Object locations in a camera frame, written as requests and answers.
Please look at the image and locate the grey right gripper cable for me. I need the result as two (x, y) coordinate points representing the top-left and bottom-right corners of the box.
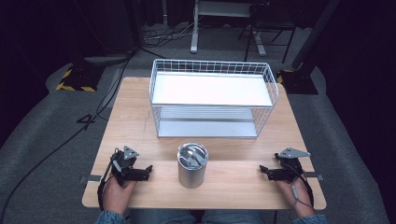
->
(288, 161), (316, 210)

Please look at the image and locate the black yellow striped stand base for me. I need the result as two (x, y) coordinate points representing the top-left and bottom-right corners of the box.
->
(55, 63), (106, 93)
(276, 68), (319, 96)

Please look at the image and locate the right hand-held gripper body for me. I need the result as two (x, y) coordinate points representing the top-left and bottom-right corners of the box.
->
(274, 147), (312, 184)

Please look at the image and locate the white metal stand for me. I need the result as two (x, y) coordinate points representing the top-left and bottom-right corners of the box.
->
(190, 0), (267, 58)

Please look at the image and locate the person's left hand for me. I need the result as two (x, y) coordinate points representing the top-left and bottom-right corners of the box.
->
(102, 176), (137, 217)

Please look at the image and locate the black slanted stand pole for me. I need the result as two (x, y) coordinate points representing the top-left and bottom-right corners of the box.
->
(290, 0), (342, 71)

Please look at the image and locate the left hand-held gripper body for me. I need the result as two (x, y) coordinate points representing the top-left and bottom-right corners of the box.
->
(109, 145), (140, 189)

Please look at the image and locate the grey tape strip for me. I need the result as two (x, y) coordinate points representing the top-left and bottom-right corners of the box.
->
(304, 171), (325, 181)
(78, 175), (103, 184)

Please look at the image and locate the long black floor cable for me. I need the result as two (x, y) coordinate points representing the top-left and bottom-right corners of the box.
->
(0, 50), (138, 224)

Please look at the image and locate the silver metal cup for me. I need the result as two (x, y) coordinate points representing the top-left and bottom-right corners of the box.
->
(177, 142), (209, 189)

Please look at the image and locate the person's denim sleeve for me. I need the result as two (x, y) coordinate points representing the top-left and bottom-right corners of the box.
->
(93, 209), (131, 224)
(290, 214), (329, 224)

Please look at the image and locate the black metal chair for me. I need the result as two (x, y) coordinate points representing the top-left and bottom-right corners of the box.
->
(237, 2), (297, 64)

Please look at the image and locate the person's left denim sleeve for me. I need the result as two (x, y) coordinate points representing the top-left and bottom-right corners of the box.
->
(93, 209), (131, 224)

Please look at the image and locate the white wire shelf rack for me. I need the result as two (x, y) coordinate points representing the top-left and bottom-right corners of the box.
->
(148, 58), (279, 139)

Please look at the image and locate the person's right denim sleeve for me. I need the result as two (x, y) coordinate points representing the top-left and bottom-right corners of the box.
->
(290, 214), (329, 224)

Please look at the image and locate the bundle of floor cables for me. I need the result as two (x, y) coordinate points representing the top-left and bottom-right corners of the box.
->
(141, 18), (200, 48)

